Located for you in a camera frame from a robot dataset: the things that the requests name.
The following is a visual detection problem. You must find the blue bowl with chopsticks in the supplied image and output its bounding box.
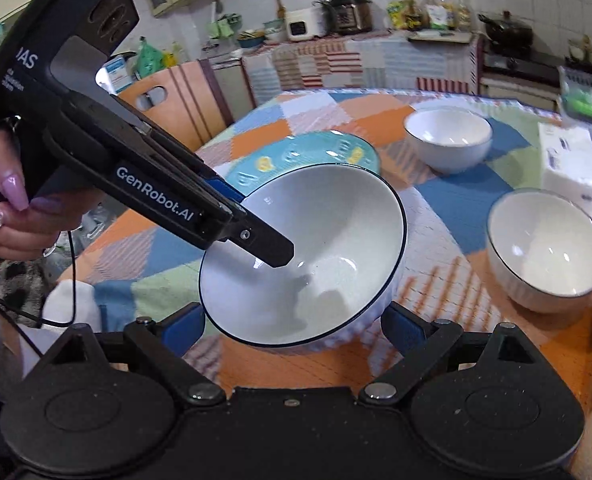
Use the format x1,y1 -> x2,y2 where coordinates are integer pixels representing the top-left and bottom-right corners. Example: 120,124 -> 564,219
236,29 -> 267,49

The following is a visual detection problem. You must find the striped counter cloth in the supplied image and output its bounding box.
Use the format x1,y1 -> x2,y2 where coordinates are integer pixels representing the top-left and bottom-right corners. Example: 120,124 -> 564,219
241,32 -> 482,106

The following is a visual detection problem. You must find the green plastic bag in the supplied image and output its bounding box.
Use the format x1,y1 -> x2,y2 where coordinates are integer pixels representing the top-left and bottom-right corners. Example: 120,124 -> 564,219
134,39 -> 166,74

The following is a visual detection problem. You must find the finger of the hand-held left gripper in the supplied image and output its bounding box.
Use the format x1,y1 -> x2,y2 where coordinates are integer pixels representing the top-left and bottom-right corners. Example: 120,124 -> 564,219
207,175 -> 247,207
223,210 -> 296,269

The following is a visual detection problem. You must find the black gas stove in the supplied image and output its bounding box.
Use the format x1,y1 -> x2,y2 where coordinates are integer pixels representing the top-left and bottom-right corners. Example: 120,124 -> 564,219
483,50 -> 565,86

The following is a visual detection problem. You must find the black cable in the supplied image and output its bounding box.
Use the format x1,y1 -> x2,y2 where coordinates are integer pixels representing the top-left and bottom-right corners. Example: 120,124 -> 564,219
0,230 -> 80,329

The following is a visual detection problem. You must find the stack of small bowls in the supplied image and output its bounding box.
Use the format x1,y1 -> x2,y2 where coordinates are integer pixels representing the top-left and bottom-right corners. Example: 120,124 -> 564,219
263,18 -> 287,44

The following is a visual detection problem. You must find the black steel pressure cooker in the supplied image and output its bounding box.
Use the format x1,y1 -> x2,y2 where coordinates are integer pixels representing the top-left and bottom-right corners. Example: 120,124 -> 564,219
323,0 -> 374,36

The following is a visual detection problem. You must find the green plastic basket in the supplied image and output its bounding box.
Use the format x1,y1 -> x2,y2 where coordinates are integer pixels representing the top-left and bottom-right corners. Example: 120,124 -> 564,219
558,65 -> 592,121

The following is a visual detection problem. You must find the blue white carton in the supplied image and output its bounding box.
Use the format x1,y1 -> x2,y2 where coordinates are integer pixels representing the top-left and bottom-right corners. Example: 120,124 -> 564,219
103,54 -> 137,94

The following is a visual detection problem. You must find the white bowl with dark rim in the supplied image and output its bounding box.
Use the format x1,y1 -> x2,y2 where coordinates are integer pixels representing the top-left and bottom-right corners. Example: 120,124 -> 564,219
486,189 -> 592,315
403,108 -> 493,175
198,164 -> 408,356

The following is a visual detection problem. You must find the person's left hand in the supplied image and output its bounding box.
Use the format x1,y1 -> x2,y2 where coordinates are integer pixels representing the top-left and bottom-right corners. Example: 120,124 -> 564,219
0,121 -> 85,262

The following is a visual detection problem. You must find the pot with glass lid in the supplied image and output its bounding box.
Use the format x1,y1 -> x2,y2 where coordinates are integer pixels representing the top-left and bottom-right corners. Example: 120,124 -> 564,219
565,35 -> 592,66

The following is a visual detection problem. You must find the wooden chair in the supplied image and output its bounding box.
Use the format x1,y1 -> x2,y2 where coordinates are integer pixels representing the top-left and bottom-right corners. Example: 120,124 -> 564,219
118,59 -> 235,151

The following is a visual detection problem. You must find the teal fried egg plate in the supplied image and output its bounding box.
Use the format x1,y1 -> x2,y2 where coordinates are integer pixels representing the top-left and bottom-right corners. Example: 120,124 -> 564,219
224,131 -> 381,199

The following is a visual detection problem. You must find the yellow seasoning packet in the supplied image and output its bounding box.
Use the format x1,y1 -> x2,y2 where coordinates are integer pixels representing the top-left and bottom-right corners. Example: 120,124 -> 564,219
386,0 -> 410,30

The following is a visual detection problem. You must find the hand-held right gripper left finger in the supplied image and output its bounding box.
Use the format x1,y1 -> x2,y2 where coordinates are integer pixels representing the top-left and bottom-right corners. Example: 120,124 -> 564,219
38,302 -> 228,407

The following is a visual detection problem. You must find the green hanging cloth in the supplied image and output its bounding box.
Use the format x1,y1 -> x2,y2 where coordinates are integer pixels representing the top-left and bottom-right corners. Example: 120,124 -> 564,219
210,17 -> 237,40

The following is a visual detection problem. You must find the white tissue pack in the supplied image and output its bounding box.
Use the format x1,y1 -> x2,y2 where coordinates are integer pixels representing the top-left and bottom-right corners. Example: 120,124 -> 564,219
537,122 -> 592,221

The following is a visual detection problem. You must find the cutting board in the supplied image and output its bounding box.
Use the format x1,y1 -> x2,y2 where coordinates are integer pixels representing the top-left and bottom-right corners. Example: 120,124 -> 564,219
408,31 -> 477,44

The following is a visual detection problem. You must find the white rice cooker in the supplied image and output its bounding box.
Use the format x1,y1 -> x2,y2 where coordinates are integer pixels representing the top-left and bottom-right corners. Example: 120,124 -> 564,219
284,7 -> 327,42

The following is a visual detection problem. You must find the black wok with lid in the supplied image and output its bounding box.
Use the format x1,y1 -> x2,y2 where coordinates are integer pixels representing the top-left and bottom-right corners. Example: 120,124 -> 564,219
478,10 -> 535,54

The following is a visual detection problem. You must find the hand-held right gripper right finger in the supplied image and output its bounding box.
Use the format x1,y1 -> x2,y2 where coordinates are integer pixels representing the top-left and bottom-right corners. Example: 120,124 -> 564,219
356,301 -> 544,405

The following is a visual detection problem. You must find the white cloth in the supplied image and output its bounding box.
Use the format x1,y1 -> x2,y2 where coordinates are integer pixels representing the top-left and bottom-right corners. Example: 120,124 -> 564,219
43,280 -> 101,331

